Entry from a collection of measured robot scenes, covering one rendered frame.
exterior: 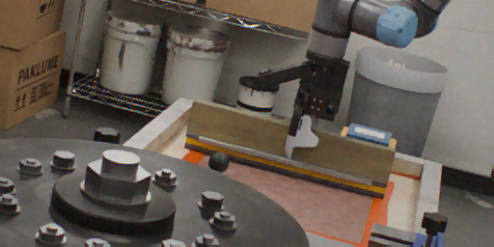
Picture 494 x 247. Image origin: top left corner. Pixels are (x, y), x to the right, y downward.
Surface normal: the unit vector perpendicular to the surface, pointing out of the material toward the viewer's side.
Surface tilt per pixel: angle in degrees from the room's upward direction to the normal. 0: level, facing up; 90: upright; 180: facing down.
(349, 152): 85
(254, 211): 0
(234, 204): 0
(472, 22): 90
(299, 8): 90
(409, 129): 93
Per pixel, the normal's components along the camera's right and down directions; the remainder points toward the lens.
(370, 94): -0.71, 0.11
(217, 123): -0.20, 0.15
